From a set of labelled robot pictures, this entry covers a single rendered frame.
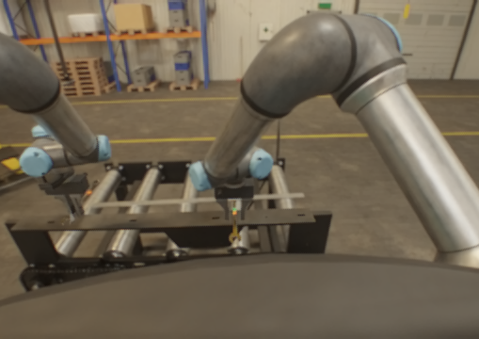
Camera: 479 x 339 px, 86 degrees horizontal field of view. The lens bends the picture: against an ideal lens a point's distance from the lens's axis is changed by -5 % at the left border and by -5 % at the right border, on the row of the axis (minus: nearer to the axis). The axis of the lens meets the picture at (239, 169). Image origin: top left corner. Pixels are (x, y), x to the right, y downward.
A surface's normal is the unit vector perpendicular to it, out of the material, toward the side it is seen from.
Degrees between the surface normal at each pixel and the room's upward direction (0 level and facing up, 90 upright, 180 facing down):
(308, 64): 88
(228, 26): 90
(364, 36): 57
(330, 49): 74
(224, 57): 90
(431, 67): 90
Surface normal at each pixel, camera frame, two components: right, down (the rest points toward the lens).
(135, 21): 0.04, 0.48
